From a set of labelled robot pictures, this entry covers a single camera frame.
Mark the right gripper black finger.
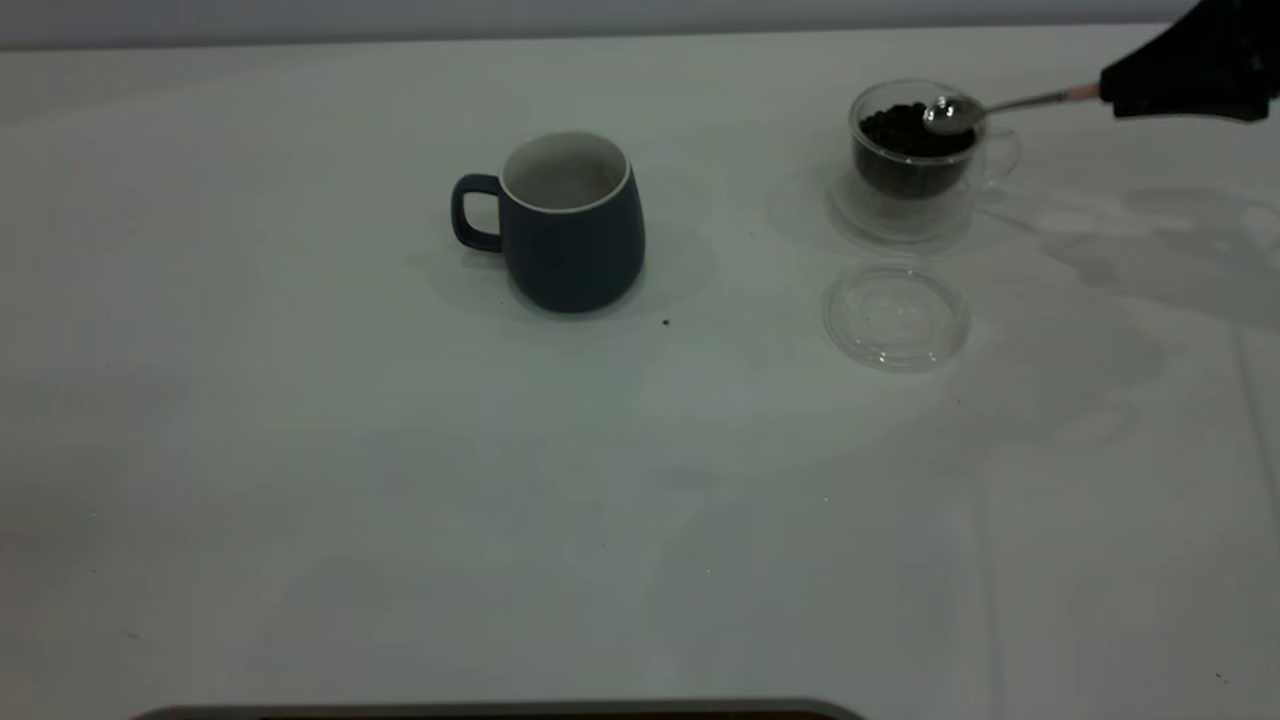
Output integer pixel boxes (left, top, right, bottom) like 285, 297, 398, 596
1110, 95, 1280, 124
1099, 0, 1280, 104

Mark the metal spoon pink handle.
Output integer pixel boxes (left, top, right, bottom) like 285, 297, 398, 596
922, 82, 1104, 137

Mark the dark blue ceramic mug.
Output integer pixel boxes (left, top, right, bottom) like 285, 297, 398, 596
450, 130, 647, 314

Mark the dark coffee beans pile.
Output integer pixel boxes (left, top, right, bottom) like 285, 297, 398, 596
856, 102, 976, 199

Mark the clear glass saucer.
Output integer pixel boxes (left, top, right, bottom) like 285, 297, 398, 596
826, 165, 976, 246

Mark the clear glass round dish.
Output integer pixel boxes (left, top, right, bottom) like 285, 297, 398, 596
822, 260, 972, 374

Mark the clear glass handled cup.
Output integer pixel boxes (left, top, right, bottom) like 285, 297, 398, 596
848, 80, 1023, 217

